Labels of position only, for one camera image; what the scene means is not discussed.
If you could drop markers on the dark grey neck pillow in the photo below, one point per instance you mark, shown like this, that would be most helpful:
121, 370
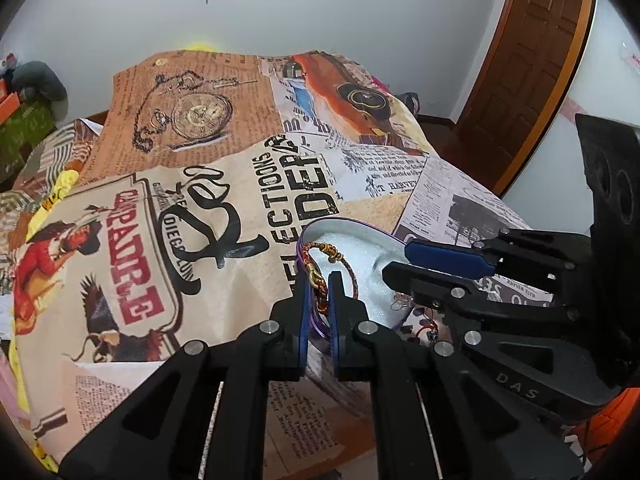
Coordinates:
35, 79

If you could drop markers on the orange box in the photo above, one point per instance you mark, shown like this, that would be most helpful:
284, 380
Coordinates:
9, 102

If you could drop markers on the yellow pillow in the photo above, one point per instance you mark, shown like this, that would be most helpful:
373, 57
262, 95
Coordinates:
201, 47

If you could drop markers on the purple heart jewelry box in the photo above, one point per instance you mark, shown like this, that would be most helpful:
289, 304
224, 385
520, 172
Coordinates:
359, 253

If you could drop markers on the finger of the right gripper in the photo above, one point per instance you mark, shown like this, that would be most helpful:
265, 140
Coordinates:
425, 284
450, 259

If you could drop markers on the brown wooden door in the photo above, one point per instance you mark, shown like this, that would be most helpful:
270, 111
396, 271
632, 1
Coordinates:
530, 61

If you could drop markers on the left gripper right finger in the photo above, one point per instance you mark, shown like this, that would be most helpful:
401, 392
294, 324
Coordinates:
365, 351

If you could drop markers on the green patterned bag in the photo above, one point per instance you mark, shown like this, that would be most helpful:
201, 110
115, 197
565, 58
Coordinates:
21, 133

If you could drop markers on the newspaper print bedspread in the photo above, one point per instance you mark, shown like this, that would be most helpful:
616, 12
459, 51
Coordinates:
180, 217

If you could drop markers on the red string charm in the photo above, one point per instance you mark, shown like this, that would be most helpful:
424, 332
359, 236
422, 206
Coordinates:
423, 331

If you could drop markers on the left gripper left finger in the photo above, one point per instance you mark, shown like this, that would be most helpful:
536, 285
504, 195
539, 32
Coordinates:
274, 350

